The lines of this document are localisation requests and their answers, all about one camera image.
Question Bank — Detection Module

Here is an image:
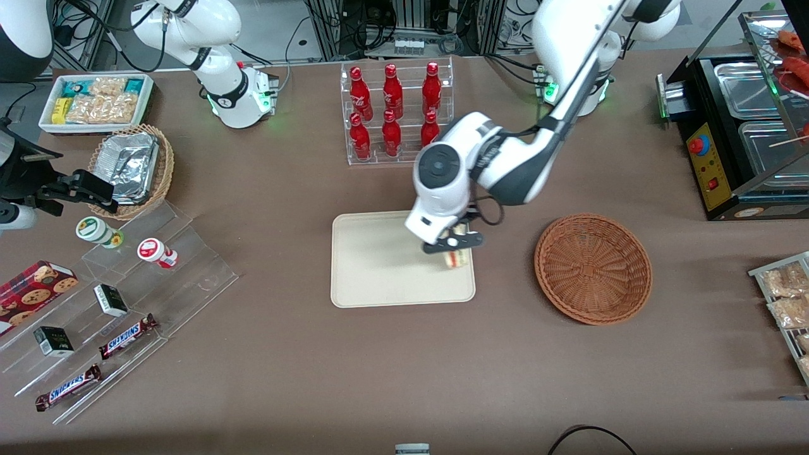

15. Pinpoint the red plaid cookie box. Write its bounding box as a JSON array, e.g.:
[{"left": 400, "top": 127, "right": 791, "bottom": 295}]
[{"left": 0, "top": 260, "right": 79, "bottom": 337}]

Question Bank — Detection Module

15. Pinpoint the Snickers chocolate bar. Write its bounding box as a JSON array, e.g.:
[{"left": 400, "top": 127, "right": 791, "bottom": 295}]
[
  {"left": 98, "top": 313, "right": 159, "bottom": 361},
  {"left": 35, "top": 364, "right": 102, "bottom": 412}
]

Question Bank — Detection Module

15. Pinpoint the red cola bottle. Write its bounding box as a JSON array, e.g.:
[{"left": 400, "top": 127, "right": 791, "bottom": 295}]
[
  {"left": 350, "top": 112, "right": 372, "bottom": 161},
  {"left": 381, "top": 109, "right": 403, "bottom": 157},
  {"left": 350, "top": 66, "right": 374, "bottom": 121},
  {"left": 420, "top": 111, "right": 442, "bottom": 148},
  {"left": 422, "top": 61, "right": 442, "bottom": 116},
  {"left": 382, "top": 63, "right": 404, "bottom": 118}
]

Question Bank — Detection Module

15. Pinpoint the black looped cable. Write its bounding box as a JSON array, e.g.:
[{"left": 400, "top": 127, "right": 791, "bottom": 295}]
[{"left": 547, "top": 425, "right": 639, "bottom": 455}]

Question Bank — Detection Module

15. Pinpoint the clear acrylic step display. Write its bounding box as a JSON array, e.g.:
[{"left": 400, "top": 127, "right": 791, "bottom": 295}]
[{"left": 0, "top": 201, "right": 240, "bottom": 425}]

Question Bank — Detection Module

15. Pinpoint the green lid yogurt cup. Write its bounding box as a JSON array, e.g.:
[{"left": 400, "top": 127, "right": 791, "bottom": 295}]
[{"left": 76, "top": 216, "right": 125, "bottom": 249}]

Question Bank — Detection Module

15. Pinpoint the red lid yogurt cup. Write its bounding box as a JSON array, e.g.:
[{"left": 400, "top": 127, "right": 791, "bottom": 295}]
[{"left": 137, "top": 238, "right": 179, "bottom": 269}]

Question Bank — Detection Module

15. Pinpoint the light tan wicker basket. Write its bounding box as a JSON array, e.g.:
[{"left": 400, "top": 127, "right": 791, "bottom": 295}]
[{"left": 87, "top": 124, "right": 175, "bottom": 221}]

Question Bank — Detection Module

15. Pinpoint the grey wire rack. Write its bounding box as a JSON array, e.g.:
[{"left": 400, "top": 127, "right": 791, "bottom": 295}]
[{"left": 748, "top": 252, "right": 809, "bottom": 387}]

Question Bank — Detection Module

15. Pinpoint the beige rectangular tray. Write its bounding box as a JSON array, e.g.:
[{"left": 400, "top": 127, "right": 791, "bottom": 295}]
[{"left": 331, "top": 210, "right": 477, "bottom": 309}]

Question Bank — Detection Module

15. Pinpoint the small dark green box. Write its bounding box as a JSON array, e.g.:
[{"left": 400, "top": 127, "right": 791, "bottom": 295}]
[
  {"left": 33, "top": 326, "right": 75, "bottom": 358},
  {"left": 94, "top": 284, "right": 129, "bottom": 317}
]

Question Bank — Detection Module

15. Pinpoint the black food warmer machine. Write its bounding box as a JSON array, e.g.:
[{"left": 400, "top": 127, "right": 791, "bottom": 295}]
[{"left": 656, "top": 9, "right": 809, "bottom": 222}]

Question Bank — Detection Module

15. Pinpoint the aluminium equipment frame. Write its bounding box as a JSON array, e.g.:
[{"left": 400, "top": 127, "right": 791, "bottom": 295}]
[{"left": 303, "top": 0, "right": 506, "bottom": 61}]

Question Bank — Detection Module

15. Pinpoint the brown round wicker basket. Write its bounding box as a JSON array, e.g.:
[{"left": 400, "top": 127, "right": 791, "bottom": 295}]
[{"left": 534, "top": 214, "right": 653, "bottom": 326}]

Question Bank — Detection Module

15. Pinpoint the stack of foil trays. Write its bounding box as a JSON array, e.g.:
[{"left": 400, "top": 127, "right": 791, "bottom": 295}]
[{"left": 96, "top": 131, "right": 160, "bottom": 205}]

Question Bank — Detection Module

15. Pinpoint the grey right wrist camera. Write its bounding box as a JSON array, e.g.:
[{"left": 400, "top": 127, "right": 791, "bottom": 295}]
[{"left": 0, "top": 201, "right": 37, "bottom": 231}]

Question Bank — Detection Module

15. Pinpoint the clear acrylic bottle rack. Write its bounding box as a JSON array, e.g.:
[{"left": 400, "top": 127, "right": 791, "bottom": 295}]
[{"left": 340, "top": 57, "right": 454, "bottom": 166}]

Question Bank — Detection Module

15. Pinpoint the white rectangular snack bin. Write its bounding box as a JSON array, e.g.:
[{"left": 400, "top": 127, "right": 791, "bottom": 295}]
[{"left": 38, "top": 74, "right": 154, "bottom": 135}]

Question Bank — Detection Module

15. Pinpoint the clear bag of crackers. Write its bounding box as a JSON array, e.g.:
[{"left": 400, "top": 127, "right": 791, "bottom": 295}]
[
  {"left": 88, "top": 77, "right": 128, "bottom": 97},
  {"left": 66, "top": 94, "right": 138, "bottom": 124}
]

